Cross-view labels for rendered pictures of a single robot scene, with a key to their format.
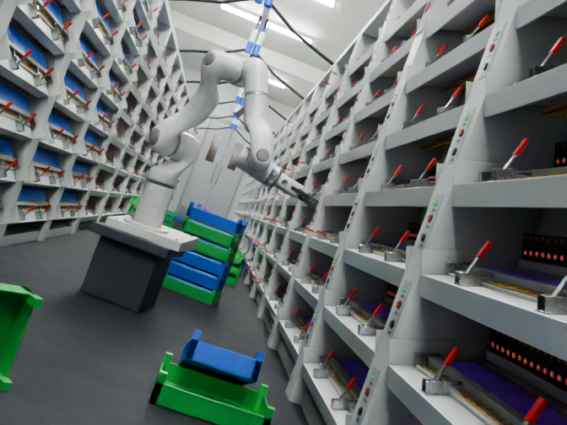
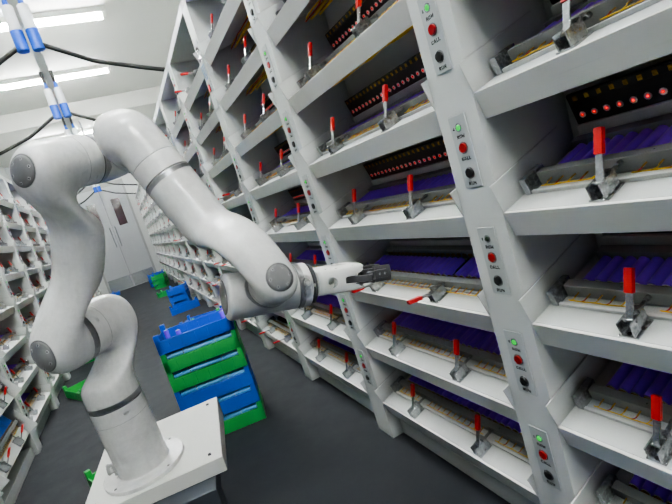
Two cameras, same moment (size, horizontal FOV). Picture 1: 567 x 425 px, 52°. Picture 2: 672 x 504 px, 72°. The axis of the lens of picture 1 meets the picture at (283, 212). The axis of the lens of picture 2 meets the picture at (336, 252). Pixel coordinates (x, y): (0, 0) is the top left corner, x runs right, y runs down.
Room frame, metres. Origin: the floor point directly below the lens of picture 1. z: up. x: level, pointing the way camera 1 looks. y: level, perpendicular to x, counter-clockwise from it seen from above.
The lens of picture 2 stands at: (1.26, 0.25, 0.84)
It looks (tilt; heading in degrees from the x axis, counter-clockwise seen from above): 9 degrees down; 343
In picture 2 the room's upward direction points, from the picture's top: 17 degrees counter-clockwise
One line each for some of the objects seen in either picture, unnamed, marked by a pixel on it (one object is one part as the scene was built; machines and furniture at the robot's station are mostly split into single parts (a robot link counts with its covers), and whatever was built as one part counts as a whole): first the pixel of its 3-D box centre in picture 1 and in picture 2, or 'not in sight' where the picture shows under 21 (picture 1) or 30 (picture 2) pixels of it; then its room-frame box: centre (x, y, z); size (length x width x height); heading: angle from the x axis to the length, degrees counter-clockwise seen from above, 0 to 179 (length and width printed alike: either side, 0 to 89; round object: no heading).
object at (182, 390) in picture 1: (213, 393); not in sight; (1.54, 0.01, 0.04); 0.30 x 0.20 x 0.08; 97
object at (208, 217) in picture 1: (217, 218); (195, 327); (3.23, 0.33, 0.44); 0.30 x 0.20 x 0.08; 85
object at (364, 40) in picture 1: (326, 177); (269, 194); (3.33, -0.16, 0.87); 0.20 x 0.09 x 1.74; 97
